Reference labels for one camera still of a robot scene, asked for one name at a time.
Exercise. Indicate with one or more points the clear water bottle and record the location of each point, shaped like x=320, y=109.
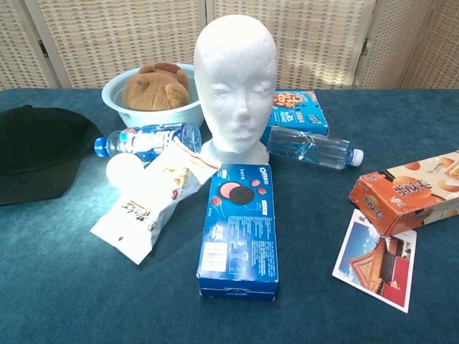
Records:
x=315, y=152

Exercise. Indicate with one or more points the black baseball cap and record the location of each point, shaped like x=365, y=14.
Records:
x=39, y=154

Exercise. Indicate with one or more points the brown plush toy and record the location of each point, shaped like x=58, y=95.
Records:
x=150, y=91

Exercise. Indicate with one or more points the woven folding screen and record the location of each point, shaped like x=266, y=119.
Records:
x=107, y=36

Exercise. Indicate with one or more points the white ball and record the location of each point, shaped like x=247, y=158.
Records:
x=123, y=170

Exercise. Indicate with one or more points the white snack bag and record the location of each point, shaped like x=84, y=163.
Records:
x=143, y=218

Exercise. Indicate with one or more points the light blue plastic basin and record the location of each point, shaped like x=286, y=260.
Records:
x=157, y=116

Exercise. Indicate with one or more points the white foam mannequin head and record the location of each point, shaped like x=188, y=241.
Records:
x=235, y=89

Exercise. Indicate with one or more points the water bottle with blue label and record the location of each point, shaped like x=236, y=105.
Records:
x=150, y=139

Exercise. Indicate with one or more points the blue chocolate chip cookie box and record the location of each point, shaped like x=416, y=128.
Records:
x=301, y=114

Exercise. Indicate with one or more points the orange egg roll box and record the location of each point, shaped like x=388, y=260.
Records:
x=401, y=200

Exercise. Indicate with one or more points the blue Oreo box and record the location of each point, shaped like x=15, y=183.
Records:
x=238, y=233

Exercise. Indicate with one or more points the palace photo postcard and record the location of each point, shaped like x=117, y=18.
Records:
x=376, y=265

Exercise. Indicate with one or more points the metal screen hinge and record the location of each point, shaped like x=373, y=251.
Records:
x=366, y=46
x=43, y=48

